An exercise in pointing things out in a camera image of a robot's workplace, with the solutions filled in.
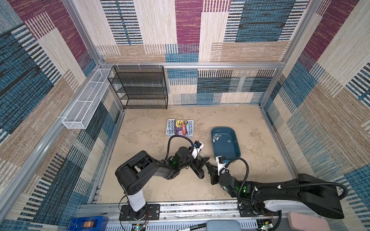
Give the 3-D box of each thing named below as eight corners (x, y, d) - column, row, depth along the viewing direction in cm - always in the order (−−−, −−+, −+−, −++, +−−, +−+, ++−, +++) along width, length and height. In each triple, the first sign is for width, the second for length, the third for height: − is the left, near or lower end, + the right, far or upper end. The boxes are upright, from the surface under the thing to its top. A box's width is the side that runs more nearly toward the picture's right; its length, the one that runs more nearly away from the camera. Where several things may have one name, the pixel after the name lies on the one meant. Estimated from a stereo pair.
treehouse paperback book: (166, 138, 104) (165, 134, 101) (167, 122, 113) (167, 119, 109) (194, 137, 104) (194, 134, 100) (193, 122, 113) (193, 118, 109)
